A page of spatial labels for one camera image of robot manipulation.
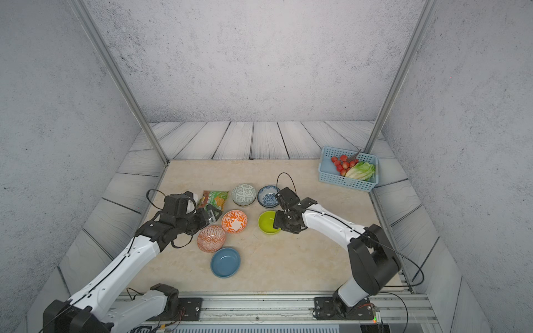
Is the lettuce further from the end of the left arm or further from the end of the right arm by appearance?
the end of the left arm

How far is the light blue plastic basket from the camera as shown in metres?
1.05

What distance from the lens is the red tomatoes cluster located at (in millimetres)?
1133

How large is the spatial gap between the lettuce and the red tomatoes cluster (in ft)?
0.04

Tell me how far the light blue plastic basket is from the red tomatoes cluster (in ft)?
0.04

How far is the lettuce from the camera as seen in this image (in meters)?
1.08
